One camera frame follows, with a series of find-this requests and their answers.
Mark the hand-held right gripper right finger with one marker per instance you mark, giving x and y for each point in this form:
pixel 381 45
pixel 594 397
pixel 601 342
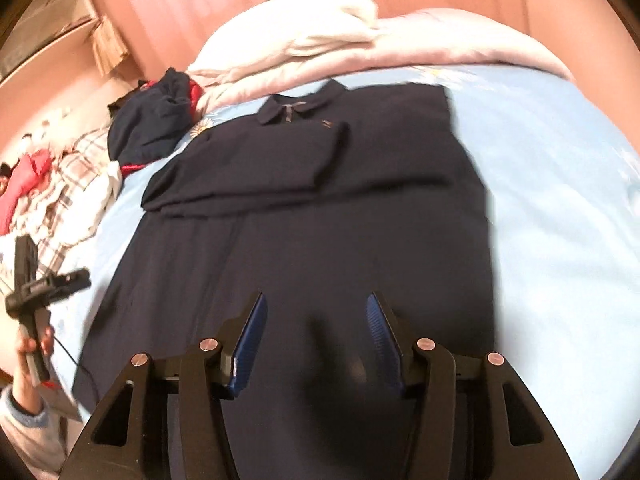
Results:
pixel 382 340

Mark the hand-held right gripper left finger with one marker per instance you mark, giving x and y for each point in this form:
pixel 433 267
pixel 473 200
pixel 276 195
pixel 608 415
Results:
pixel 248 340

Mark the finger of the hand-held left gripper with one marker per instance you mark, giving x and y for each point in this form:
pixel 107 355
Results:
pixel 70 281

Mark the navy polo shirt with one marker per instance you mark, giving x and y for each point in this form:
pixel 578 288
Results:
pixel 310 220

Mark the navy and red clothes pile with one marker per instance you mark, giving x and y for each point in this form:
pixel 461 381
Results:
pixel 150 120

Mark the person's left hand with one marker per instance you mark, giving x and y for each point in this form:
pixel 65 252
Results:
pixel 25 360

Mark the plaid cloth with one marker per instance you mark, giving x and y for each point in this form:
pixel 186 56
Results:
pixel 65 195

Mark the white cloth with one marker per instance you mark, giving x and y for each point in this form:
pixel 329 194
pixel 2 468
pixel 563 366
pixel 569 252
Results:
pixel 102 195

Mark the red cloth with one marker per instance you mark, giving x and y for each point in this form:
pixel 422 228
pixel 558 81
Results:
pixel 25 180

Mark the blue floral bedsheet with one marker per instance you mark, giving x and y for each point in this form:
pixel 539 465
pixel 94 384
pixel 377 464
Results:
pixel 550 200

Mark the straw tassel bundle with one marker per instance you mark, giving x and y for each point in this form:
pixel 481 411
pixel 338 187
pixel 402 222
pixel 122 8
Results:
pixel 111 45

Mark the wooden shelf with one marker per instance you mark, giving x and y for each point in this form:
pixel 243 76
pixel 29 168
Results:
pixel 45 20

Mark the pink curtain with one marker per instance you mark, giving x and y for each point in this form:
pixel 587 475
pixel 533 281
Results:
pixel 190 5

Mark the pink quilt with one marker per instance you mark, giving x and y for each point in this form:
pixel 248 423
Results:
pixel 450 40

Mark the white pillow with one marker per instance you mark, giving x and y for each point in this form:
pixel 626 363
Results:
pixel 310 25

